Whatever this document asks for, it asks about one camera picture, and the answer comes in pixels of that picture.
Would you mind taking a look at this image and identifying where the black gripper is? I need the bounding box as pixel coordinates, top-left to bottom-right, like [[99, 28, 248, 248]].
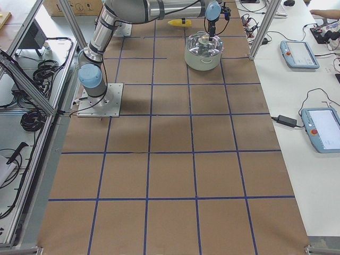
[[208, 20, 216, 37]]

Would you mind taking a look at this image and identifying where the glass pot lid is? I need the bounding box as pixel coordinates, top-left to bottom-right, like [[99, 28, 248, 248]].
[[186, 31, 224, 57]]

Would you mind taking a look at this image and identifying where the yellow corn cob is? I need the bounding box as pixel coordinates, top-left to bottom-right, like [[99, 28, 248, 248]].
[[167, 18, 192, 27]]

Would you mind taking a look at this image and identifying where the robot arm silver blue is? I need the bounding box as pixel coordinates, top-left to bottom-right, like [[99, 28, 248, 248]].
[[77, 1, 224, 117]]

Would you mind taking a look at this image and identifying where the pale green steel pot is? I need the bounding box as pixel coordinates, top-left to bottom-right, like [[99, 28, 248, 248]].
[[184, 44, 222, 71]]

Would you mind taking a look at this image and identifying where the far blue teach pendant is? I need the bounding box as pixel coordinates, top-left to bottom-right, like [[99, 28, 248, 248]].
[[280, 41, 319, 70]]

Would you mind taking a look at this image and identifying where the blue teach pendant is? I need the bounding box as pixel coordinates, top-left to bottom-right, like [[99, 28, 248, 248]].
[[301, 107, 339, 154], [280, 41, 319, 70]]

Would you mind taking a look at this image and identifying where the black power adapter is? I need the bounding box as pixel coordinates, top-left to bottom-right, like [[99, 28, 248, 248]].
[[276, 115, 297, 128]]

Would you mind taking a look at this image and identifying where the cardboard box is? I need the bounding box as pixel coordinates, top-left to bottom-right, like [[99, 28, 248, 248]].
[[43, 0, 103, 16]]

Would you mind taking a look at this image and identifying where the near blue teach pendant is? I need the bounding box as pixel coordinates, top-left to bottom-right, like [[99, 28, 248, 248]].
[[301, 107, 339, 154]]

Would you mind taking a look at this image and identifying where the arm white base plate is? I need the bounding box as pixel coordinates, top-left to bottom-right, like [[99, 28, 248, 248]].
[[76, 83, 124, 117]]

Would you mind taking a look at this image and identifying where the black cable bundle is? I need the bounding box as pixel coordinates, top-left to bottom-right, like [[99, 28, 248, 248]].
[[20, 110, 46, 132]]

